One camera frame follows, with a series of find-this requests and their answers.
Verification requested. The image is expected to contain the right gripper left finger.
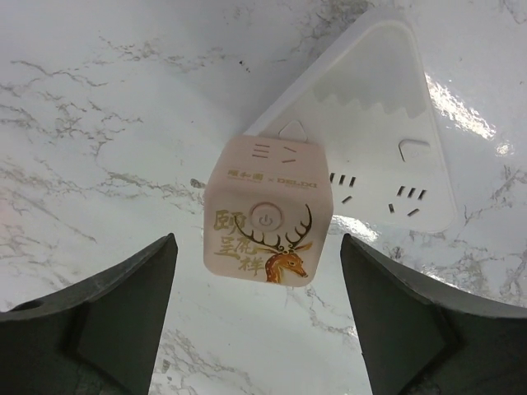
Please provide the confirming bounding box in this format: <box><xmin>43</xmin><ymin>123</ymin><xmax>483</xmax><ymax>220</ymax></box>
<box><xmin>1</xmin><ymin>234</ymin><xmax>178</xmax><ymax>394</ymax></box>

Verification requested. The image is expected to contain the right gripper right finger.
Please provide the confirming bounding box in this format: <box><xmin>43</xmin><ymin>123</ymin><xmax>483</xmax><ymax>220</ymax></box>
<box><xmin>340</xmin><ymin>235</ymin><xmax>526</xmax><ymax>394</ymax></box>

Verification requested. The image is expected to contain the beige deer cube socket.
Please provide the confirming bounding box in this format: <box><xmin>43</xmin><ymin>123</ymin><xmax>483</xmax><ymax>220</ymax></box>
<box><xmin>203</xmin><ymin>135</ymin><xmax>333</xmax><ymax>287</ymax></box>

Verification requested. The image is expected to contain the white triangular power strip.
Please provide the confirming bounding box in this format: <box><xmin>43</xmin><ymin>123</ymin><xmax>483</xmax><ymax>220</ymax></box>
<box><xmin>248</xmin><ymin>9</ymin><xmax>456</xmax><ymax>233</ymax></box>

